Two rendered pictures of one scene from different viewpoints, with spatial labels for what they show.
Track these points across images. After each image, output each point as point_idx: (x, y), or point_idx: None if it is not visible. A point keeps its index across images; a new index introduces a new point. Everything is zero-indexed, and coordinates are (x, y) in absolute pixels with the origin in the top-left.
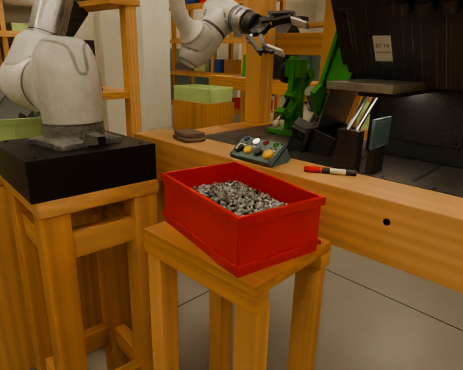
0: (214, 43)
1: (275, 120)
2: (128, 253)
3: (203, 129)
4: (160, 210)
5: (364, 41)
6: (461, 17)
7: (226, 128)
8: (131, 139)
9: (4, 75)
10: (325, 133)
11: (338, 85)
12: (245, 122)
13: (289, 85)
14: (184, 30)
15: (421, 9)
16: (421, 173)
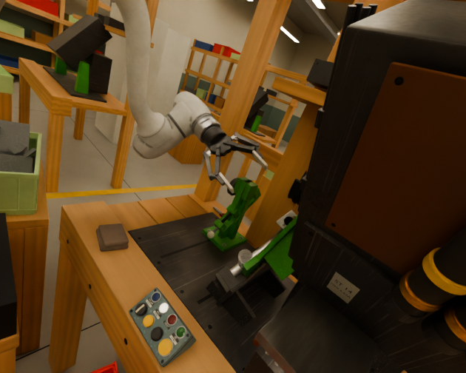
0: (171, 143)
1: (210, 233)
2: None
3: (149, 203)
4: (75, 280)
5: (323, 267)
6: None
7: (171, 206)
8: None
9: None
10: (246, 303)
11: (271, 351)
12: (194, 195)
13: (234, 202)
14: (140, 123)
15: (441, 346)
16: None
